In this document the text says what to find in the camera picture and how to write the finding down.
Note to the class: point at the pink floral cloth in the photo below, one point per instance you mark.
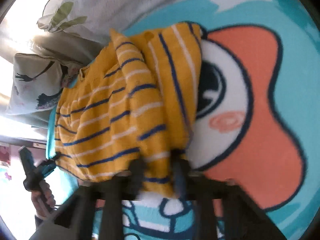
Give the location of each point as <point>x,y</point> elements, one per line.
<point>4,160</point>

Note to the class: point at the cartoon printed blanket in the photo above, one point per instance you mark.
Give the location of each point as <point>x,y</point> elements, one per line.
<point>262,105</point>

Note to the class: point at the yellow striped shirt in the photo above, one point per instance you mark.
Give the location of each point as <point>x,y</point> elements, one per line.
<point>120,110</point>

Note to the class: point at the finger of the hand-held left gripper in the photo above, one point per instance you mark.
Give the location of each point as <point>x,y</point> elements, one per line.
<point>50,163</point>

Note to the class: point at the person's left hand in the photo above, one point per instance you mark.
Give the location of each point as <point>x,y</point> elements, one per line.
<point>45,195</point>

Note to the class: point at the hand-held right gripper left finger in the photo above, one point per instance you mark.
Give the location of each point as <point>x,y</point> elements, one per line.
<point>136,173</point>

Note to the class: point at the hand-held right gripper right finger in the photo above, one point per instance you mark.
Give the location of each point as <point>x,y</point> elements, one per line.
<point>179,177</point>

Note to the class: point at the leaf print pillow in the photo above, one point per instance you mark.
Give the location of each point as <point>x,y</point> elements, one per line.
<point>105,7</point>

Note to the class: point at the bird print pillow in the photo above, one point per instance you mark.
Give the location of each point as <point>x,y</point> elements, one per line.
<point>32,85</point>

